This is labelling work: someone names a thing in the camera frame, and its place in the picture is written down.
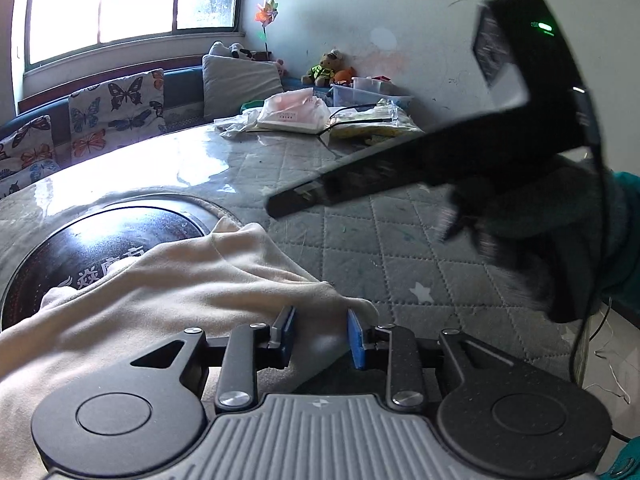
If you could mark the clear plastic storage box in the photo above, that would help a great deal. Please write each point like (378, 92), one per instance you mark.
(375, 92)

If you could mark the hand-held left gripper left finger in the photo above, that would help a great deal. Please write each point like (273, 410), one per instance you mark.
(286, 336)

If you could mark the blue sofa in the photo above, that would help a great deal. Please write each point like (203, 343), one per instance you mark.
(185, 95)

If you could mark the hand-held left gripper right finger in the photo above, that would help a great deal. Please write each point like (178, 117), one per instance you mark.
(356, 342)

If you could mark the yellow packet in clear wrap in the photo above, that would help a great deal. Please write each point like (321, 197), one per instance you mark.
(375, 122)

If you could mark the black and white plush toy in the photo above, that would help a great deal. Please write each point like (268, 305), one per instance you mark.
(232, 51)

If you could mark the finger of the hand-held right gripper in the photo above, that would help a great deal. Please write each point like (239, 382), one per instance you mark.
(350, 180)

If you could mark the round black hotplate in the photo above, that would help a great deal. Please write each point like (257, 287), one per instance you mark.
(100, 245)

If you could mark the white plastic bag with box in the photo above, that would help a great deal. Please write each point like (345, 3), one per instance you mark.
(292, 112)

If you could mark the grey quilted star table cover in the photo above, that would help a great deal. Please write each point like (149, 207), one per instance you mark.
(360, 240)

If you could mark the teddy bear in yellow vest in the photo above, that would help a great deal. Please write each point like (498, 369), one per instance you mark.
(324, 69)

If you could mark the cream sweater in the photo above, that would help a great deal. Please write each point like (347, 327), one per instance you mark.
(150, 300)

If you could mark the colourful pinwheel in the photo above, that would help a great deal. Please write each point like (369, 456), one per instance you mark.
(266, 15)

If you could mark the green bowl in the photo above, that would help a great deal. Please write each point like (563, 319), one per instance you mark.
(249, 106)

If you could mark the pink plush toy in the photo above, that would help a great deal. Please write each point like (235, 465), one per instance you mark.
(279, 67)

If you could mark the orange toy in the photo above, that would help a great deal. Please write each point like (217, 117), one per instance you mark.
(345, 76)

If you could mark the grey pillow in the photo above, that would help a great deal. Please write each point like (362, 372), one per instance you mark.
(240, 85)

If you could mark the person's right hand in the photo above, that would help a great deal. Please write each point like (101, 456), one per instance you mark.
(530, 210)

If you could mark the crumpled clear plastic bag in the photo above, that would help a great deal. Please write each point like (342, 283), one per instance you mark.
(235, 124)

